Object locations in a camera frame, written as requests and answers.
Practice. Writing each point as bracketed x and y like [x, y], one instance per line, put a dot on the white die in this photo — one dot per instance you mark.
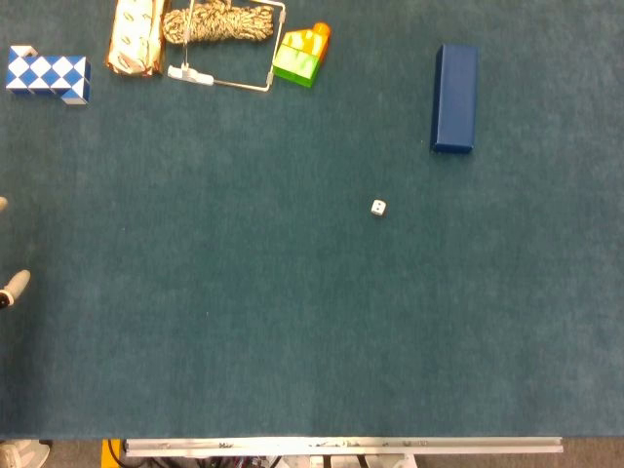
[378, 207]

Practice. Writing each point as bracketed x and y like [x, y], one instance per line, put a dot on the green orange toy block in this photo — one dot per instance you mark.
[302, 56]

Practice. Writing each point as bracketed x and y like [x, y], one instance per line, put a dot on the dark blue rectangular box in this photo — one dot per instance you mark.
[454, 97]

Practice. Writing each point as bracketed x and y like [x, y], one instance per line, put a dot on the cream patterned wrapped package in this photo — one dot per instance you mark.
[135, 39]

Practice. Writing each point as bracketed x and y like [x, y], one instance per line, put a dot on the blue white snake puzzle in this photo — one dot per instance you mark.
[49, 75]

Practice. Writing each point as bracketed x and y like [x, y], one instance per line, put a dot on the white fan base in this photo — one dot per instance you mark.
[22, 453]

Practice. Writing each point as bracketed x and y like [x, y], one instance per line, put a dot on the aluminium frame rail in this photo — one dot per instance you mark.
[341, 445]

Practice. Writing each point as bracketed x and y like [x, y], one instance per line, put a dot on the yellow base plate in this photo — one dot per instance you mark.
[108, 453]

